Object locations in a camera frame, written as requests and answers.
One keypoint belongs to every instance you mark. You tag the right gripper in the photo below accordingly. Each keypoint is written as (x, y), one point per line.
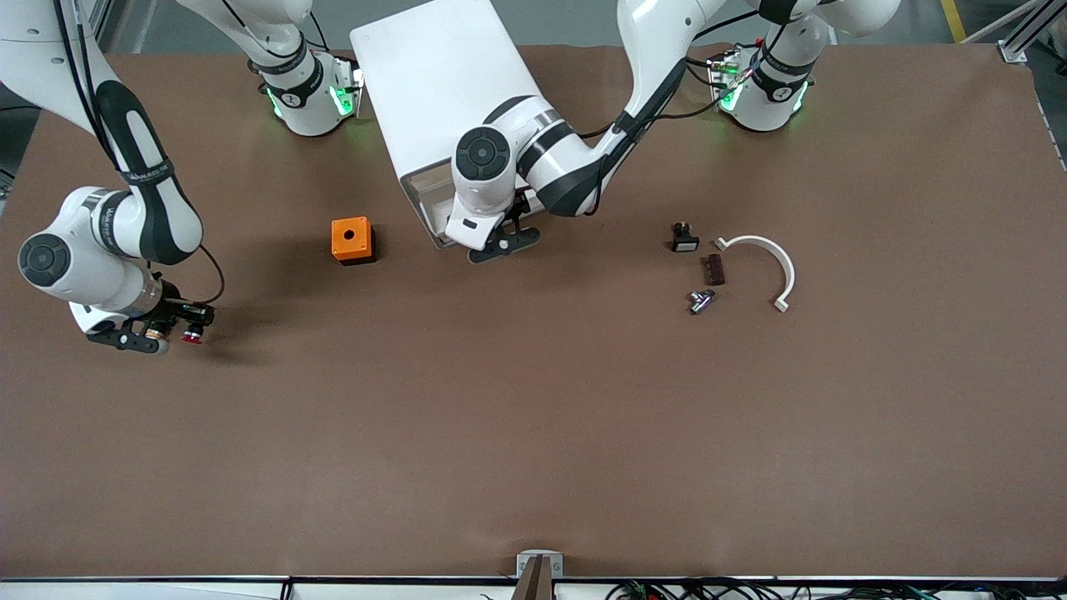
(172, 307)

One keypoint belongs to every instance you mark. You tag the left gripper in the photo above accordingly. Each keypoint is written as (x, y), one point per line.
(521, 205)

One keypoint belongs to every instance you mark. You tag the red mushroom push button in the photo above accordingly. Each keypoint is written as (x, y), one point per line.
(192, 337)

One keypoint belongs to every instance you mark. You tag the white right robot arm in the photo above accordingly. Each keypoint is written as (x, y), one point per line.
(304, 108)

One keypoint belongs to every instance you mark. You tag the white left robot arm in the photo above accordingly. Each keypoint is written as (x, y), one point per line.
(763, 104)

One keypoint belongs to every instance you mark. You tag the orange mushroom push button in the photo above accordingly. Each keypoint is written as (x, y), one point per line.
(155, 336)

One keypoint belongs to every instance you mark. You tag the orange box with hole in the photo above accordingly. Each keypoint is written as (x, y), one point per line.
(340, 243)

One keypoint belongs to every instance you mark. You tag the brown terminal block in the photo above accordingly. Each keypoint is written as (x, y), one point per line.
(714, 270)

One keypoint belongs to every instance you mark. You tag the brown table cover mat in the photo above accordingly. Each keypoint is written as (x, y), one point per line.
(533, 433)

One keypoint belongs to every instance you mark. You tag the black white push switch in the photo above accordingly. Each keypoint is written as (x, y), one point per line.
(685, 242)

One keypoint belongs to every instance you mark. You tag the white curved bracket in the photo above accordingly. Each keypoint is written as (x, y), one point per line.
(788, 271)

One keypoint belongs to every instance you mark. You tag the white table edge rail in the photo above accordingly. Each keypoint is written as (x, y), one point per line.
(125, 592)

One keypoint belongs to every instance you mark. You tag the aluminium frame profile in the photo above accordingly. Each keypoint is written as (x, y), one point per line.
(1013, 52)

